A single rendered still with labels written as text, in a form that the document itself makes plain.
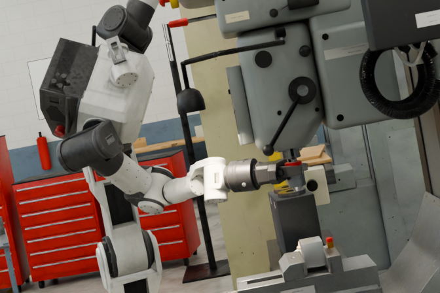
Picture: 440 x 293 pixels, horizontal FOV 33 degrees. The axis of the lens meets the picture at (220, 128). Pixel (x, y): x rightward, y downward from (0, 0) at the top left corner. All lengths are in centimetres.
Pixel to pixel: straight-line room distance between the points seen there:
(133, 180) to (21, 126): 935
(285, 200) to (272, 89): 53
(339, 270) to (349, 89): 44
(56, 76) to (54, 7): 922
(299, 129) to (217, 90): 183
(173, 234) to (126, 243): 412
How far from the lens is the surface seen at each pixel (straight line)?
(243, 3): 185
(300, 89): 183
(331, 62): 185
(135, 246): 247
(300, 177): 196
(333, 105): 185
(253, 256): 378
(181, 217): 654
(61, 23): 1132
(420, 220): 217
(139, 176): 216
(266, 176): 195
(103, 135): 203
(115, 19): 225
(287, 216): 229
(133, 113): 212
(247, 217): 374
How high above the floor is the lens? 150
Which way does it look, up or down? 3 degrees down
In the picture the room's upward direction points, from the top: 11 degrees counter-clockwise
